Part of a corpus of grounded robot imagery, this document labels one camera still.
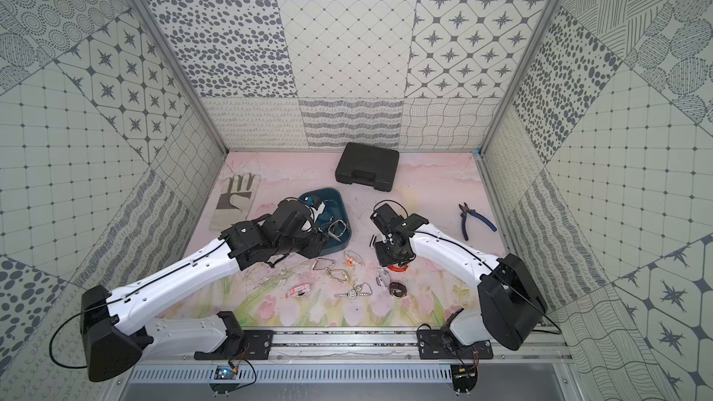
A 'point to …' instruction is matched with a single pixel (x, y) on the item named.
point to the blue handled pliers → (473, 212)
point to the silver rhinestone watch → (360, 290)
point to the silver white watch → (372, 240)
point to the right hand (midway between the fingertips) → (390, 260)
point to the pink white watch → (298, 291)
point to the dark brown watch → (397, 290)
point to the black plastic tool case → (368, 164)
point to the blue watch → (308, 200)
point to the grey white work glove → (237, 196)
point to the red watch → (398, 269)
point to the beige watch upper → (321, 264)
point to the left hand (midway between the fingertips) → (328, 241)
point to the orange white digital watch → (352, 259)
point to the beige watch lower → (337, 278)
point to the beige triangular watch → (337, 228)
